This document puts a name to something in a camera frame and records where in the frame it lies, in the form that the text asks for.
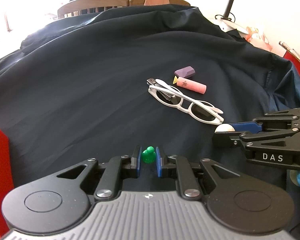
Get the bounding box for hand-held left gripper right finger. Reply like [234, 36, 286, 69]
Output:
[155, 146, 242, 200]

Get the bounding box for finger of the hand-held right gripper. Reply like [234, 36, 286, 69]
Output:
[227, 107, 300, 132]
[212, 128, 300, 158]

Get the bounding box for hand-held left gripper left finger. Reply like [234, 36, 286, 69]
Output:
[55, 145, 142, 200]

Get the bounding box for cream round ball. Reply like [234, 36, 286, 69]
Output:
[214, 124, 236, 133]

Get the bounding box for green pawn piece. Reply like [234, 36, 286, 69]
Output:
[142, 146, 155, 165]

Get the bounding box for red tin box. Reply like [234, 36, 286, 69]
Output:
[0, 119, 15, 240]

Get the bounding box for white sunglasses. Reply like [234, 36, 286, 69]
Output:
[148, 79, 225, 126]

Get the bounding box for pink tube eraser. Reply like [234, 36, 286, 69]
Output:
[172, 76, 207, 94]

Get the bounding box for purple block eraser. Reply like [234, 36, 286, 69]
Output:
[174, 66, 196, 79]

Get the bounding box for silver nail clipper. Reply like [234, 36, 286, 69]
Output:
[146, 78, 175, 103]

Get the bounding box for dark blue cloth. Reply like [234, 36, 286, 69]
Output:
[0, 4, 300, 198]

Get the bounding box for orange and white bag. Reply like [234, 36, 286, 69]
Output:
[245, 26, 273, 51]

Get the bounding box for grey desk lamp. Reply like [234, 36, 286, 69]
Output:
[215, 0, 264, 34]

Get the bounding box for wooden chair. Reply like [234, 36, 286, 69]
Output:
[129, 0, 191, 7]
[57, 0, 131, 19]

